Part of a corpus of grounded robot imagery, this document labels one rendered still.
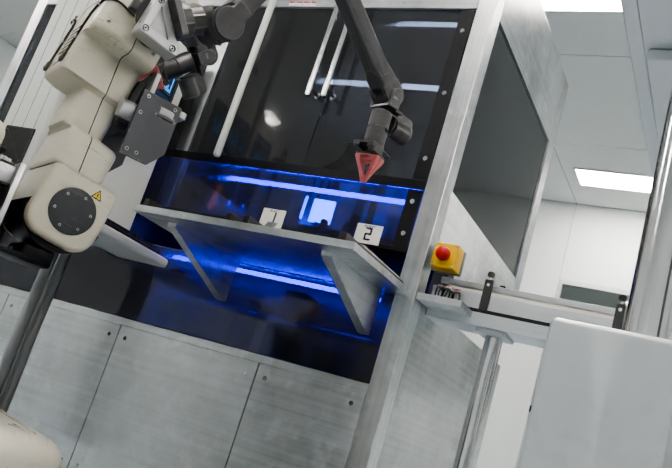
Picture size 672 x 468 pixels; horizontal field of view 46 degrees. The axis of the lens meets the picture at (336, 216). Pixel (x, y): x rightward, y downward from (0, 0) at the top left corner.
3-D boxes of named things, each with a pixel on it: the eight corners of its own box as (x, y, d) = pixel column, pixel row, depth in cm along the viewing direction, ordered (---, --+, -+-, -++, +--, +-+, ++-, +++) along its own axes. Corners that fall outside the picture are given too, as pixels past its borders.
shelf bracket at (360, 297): (359, 333, 221) (372, 289, 224) (369, 335, 220) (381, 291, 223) (306, 299, 193) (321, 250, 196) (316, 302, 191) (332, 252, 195)
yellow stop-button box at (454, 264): (437, 273, 225) (443, 249, 227) (460, 277, 222) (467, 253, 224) (428, 264, 219) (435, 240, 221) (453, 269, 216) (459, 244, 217)
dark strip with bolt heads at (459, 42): (393, 246, 228) (462, 11, 249) (407, 248, 226) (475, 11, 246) (391, 244, 227) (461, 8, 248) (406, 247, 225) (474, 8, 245)
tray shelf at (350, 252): (223, 264, 259) (225, 258, 260) (418, 304, 226) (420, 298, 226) (132, 209, 219) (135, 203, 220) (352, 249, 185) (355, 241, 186)
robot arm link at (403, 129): (373, 89, 216) (394, 85, 209) (402, 107, 223) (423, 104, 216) (361, 128, 214) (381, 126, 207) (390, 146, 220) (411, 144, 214)
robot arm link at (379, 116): (368, 106, 213) (382, 103, 209) (386, 117, 217) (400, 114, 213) (362, 129, 211) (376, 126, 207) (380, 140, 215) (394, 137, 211)
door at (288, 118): (190, 152, 275) (244, 8, 290) (303, 166, 253) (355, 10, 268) (189, 151, 275) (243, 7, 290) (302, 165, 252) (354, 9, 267)
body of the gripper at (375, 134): (388, 163, 212) (395, 138, 214) (374, 147, 203) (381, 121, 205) (367, 161, 215) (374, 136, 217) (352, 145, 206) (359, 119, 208)
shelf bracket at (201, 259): (218, 299, 245) (231, 260, 249) (225, 301, 244) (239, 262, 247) (152, 265, 217) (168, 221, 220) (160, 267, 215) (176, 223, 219)
